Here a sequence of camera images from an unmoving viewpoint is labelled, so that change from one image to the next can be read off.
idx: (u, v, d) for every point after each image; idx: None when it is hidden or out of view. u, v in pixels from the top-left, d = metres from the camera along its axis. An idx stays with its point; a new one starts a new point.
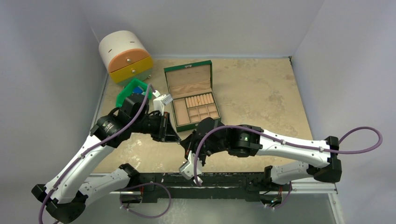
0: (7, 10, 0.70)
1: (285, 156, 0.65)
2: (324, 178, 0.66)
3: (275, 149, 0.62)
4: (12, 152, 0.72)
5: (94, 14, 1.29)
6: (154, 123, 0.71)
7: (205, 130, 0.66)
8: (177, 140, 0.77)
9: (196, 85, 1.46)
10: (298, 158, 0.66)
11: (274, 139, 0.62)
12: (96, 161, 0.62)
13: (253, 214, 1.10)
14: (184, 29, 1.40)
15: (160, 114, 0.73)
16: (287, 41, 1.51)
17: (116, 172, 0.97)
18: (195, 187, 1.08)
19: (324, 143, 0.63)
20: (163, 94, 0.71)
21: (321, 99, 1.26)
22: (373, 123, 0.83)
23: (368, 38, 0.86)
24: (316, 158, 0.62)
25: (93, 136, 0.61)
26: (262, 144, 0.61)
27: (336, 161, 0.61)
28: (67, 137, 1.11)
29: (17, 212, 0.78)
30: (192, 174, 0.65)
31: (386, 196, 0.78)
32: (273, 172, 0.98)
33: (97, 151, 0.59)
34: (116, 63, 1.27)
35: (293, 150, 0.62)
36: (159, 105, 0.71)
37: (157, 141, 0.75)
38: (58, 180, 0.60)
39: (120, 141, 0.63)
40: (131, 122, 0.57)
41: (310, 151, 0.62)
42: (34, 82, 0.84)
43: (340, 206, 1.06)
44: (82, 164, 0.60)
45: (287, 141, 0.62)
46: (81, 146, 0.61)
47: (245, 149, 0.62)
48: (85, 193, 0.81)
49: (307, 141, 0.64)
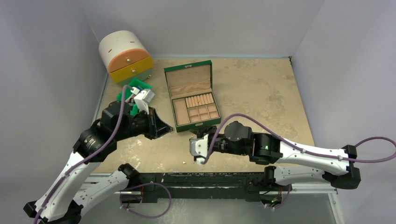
0: (7, 10, 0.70)
1: (303, 164, 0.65)
2: (342, 185, 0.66)
3: (295, 157, 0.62)
4: (12, 152, 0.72)
5: (94, 14, 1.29)
6: (141, 124, 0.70)
7: (236, 136, 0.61)
8: (169, 130, 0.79)
9: (196, 85, 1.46)
10: (318, 167, 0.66)
11: (294, 148, 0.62)
12: (82, 177, 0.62)
13: (253, 214, 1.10)
14: (184, 29, 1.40)
15: (145, 112, 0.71)
16: (287, 41, 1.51)
17: (114, 175, 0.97)
18: (195, 187, 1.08)
19: (341, 152, 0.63)
20: (144, 91, 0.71)
21: (321, 99, 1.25)
22: (373, 123, 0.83)
23: (369, 37, 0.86)
24: (335, 166, 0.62)
25: (76, 152, 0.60)
26: (282, 153, 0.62)
27: (355, 171, 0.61)
28: (67, 137, 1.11)
29: (17, 211, 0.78)
30: (200, 152, 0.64)
31: (386, 197, 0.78)
32: (277, 173, 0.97)
33: (81, 169, 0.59)
34: (116, 64, 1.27)
35: (311, 158, 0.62)
36: (143, 103, 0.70)
37: (150, 138, 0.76)
38: (45, 199, 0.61)
39: (106, 156, 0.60)
40: (110, 138, 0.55)
41: (329, 159, 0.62)
42: (34, 82, 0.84)
43: (340, 206, 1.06)
44: (67, 183, 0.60)
45: (307, 150, 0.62)
46: (66, 164, 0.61)
47: (265, 157, 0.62)
48: (80, 202, 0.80)
49: (326, 150, 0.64)
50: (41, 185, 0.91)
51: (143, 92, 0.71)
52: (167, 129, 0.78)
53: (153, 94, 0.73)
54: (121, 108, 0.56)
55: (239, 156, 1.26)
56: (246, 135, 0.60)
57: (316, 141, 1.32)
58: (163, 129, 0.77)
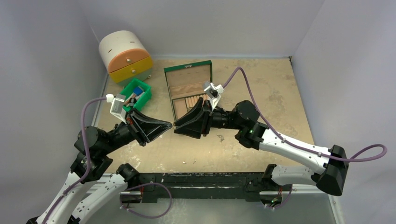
0: (7, 11, 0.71)
1: (283, 154, 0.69)
2: (324, 186, 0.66)
3: (275, 144, 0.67)
4: (13, 151, 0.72)
5: (94, 14, 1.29)
6: (125, 134, 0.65)
7: (246, 115, 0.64)
8: (167, 126, 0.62)
9: (196, 85, 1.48)
10: (297, 161, 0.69)
11: (276, 136, 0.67)
12: (79, 196, 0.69)
13: (253, 215, 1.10)
14: (184, 29, 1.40)
15: (125, 121, 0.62)
16: (287, 41, 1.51)
17: (112, 180, 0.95)
18: (195, 187, 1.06)
19: (325, 150, 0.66)
20: (111, 100, 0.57)
21: (321, 99, 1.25)
22: (373, 123, 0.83)
23: (368, 37, 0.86)
24: (313, 161, 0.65)
25: (73, 172, 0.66)
26: (263, 138, 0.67)
27: (334, 169, 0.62)
28: (67, 136, 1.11)
29: (18, 212, 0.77)
30: (216, 90, 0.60)
31: (387, 197, 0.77)
32: (275, 171, 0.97)
33: (78, 188, 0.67)
34: (116, 64, 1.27)
35: (290, 149, 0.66)
36: (115, 115, 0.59)
37: (144, 143, 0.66)
38: (46, 216, 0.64)
39: (100, 175, 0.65)
40: (88, 168, 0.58)
41: (309, 154, 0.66)
42: (34, 82, 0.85)
43: (340, 207, 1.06)
44: (64, 202, 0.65)
45: (287, 140, 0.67)
46: (64, 183, 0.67)
47: (249, 140, 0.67)
48: (77, 215, 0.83)
49: (309, 145, 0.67)
50: (41, 185, 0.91)
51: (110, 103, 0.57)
52: (164, 127, 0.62)
53: (124, 102, 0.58)
54: (83, 132, 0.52)
55: (239, 156, 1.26)
56: (254, 119, 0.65)
57: (316, 141, 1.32)
58: (158, 129, 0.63)
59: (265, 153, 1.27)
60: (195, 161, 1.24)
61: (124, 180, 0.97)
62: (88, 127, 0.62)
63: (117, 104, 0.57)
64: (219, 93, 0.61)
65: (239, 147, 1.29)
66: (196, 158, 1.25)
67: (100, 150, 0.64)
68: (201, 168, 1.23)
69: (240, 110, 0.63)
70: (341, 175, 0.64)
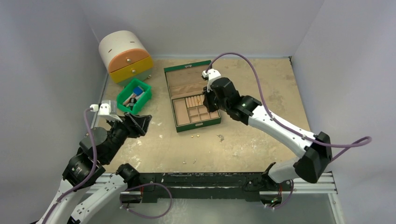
0: (7, 13, 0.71)
1: (270, 133, 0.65)
2: (302, 171, 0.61)
3: (262, 121, 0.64)
4: (12, 152, 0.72)
5: (94, 14, 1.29)
6: (121, 134, 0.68)
7: (217, 84, 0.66)
8: (147, 118, 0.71)
9: (196, 85, 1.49)
10: (282, 142, 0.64)
11: (266, 114, 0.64)
12: (74, 202, 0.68)
13: (253, 214, 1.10)
14: (184, 29, 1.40)
15: (119, 120, 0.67)
16: (287, 41, 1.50)
17: (111, 181, 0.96)
18: (195, 187, 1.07)
19: (311, 134, 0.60)
20: (106, 103, 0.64)
21: (321, 99, 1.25)
22: (373, 124, 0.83)
23: (369, 38, 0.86)
24: (294, 142, 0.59)
25: (65, 180, 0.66)
26: (253, 113, 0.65)
27: (314, 153, 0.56)
28: (67, 137, 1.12)
29: (19, 211, 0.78)
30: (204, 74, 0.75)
31: (387, 198, 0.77)
32: (272, 167, 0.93)
33: (71, 195, 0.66)
34: (116, 63, 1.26)
35: (276, 127, 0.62)
36: (111, 116, 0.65)
37: (137, 136, 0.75)
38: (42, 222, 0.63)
39: (94, 181, 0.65)
40: (91, 173, 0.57)
41: (293, 135, 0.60)
42: (34, 83, 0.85)
43: (340, 207, 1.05)
44: (58, 210, 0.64)
45: (276, 118, 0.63)
46: (58, 191, 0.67)
47: (240, 113, 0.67)
48: (77, 217, 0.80)
49: (297, 128, 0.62)
50: (41, 186, 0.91)
51: (106, 105, 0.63)
52: (147, 120, 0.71)
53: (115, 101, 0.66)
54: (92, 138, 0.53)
55: (239, 156, 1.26)
56: (225, 87, 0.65)
57: None
58: (144, 122, 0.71)
59: (265, 153, 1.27)
60: (195, 161, 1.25)
61: (123, 180, 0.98)
62: (96, 128, 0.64)
63: (112, 105, 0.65)
64: (206, 75, 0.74)
65: (239, 147, 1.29)
66: (196, 158, 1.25)
67: (101, 154, 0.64)
68: (201, 168, 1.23)
69: (213, 83, 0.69)
70: (321, 163, 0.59)
